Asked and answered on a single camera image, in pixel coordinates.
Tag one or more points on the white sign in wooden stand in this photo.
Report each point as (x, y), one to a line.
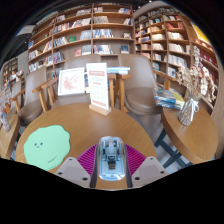
(98, 86)

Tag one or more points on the light blue book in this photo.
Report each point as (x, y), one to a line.
(118, 70)

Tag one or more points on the glass vase with dried flowers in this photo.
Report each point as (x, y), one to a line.
(187, 113)

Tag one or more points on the transparent computer mouse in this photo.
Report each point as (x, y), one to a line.
(111, 156)

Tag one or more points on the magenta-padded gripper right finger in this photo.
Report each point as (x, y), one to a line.
(138, 165)

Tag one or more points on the round wooden side table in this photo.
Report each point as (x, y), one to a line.
(193, 136)

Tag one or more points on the glass vase with pink flowers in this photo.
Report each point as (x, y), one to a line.
(4, 116)

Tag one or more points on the dark book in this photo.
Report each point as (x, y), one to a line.
(86, 83)

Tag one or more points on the green cloud-shaped mouse pad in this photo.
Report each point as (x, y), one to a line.
(46, 148)

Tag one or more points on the stack of colourful books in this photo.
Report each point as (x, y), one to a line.
(168, 98)

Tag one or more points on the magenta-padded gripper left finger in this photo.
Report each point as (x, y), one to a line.
(83, 166)

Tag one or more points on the small distant bookshelf unit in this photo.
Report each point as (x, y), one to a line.
(10, 68)

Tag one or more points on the angled wooden bookshelf unit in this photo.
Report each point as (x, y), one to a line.
(163, 40)

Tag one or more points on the white framed picture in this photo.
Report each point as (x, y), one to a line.
(71, 81)

